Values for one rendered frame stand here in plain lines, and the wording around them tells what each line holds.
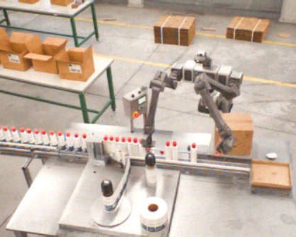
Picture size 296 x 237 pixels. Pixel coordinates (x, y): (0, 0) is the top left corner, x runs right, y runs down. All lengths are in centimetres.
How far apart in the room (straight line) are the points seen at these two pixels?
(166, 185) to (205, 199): 32
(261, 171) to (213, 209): 58
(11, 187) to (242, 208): 269
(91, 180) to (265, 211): 136
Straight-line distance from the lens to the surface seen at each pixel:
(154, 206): 288
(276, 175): 341
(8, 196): 468
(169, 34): 714
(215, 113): 286
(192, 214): 305
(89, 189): 323
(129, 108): 312
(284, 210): 317
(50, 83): 486
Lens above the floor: 317
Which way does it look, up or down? 37 degrees down
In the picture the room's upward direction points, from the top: 4 degrees counter-clockwise
